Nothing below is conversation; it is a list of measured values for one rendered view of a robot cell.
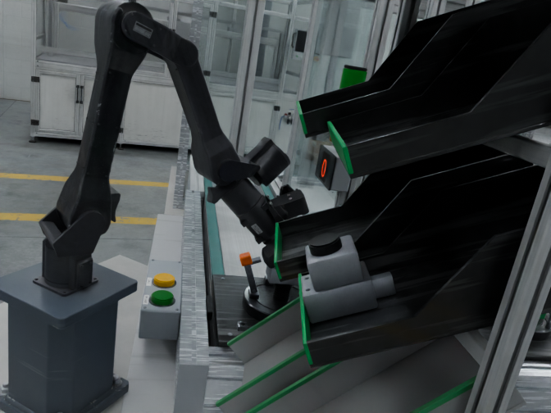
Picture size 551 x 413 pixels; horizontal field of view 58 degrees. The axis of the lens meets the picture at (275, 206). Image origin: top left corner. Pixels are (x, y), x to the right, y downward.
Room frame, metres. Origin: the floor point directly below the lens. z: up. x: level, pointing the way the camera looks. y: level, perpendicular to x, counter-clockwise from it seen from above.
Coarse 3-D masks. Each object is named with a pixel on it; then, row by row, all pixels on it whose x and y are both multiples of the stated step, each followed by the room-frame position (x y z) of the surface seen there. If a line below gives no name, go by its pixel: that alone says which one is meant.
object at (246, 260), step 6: (246, 252) 0.82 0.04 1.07; (240, 258) 0.81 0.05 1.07; (246, 258) 0.81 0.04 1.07; (252, 258) 0.83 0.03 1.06; (258, 258) 0.82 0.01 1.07; (246, 264) 0.81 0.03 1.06; (252, 264) 0.81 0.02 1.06; (246, 270) 0.81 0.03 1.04; (252, 270) 0.81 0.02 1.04; (252, 276) 0.81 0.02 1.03; (252, 282) 0.81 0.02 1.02; (252, 288) 0.81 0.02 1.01
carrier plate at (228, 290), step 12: (216, 276) 0.92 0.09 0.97; (228, 276) 0.92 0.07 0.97; (240, 276) 0.93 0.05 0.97; (216, 288) 0.86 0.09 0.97; (228, 288) 0.87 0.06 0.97; (240, 288) 0.88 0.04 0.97; (216, 300) 0.82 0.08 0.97; (228, 300) 0.83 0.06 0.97; (240, 300) 0.84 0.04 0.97; (216, 312) 0.78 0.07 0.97; (228, 312) 0.78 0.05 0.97; (240, 312) 0.79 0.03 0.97; (216, 324) 0.74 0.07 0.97; (228, 324) 0.74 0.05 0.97; (252, 324) 0.76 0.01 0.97; (216, 336) 0.72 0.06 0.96; (228, 336) 0.71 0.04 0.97
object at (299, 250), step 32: (448, 160) 0.63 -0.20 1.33; (480, 160) 0.63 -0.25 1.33; (512, 160) 0.50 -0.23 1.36; (384, 192) 0.62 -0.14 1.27; (416, 192) 0.50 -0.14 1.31; (288, 224) 0.62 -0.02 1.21; (320, 224) 0.62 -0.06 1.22; (352, 224) 0.60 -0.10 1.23; (384, 224) 0.50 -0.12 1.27; (288, 256) 0.55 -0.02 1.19
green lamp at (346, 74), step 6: (348, 72) 1.02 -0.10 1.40; (354, 72) 1.02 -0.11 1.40; (360, 72) 1.02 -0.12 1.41; (366, 72) 1.03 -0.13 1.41; (342, 78) 1.04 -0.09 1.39; (348, 78) 1.02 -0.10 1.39; (354, 78) 1.02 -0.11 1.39; (360, 78) 1.02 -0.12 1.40; (342, 84) 1.03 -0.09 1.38; (348, 84) 1.02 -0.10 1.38
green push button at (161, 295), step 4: (156, 292) 0.81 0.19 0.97; (160, 292) 0.81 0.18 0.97; (164, 292) 0.81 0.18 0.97; (168, 292) 0.82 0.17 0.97; (152, 296) 0.80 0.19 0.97; (156, 296) 0.80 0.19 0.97; (160, 296) 0.80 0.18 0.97; (164, 296) 0.80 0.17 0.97; (168, 296) 0.80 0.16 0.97; (172, 296) 0.81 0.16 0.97; (152, 300) 0.79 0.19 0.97; (156, 300) 0.78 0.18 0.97; (160, 300) 0.79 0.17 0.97; (164, 300) 0.79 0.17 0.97; (168, 300) 0.79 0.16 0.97; (172, 300) 0.80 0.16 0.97; (160, 304) 0.78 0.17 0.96; (164, 304) 0.79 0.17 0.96; (168, 304) 0.79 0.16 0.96
